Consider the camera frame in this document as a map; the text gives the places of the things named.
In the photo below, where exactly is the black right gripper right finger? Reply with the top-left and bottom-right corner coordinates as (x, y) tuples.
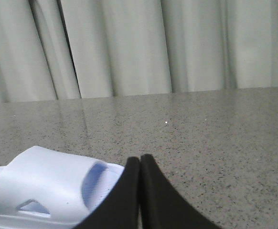
(140, 154), (219, 229)

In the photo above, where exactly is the pale green curtain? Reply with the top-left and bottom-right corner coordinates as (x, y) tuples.
(0, 0), (278, 103)

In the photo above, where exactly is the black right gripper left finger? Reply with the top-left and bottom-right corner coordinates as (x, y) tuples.
(75, 157), (139, 229)

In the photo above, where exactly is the light blue right-side slipper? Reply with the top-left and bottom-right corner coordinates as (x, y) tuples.
(0, 146), (124, 229)

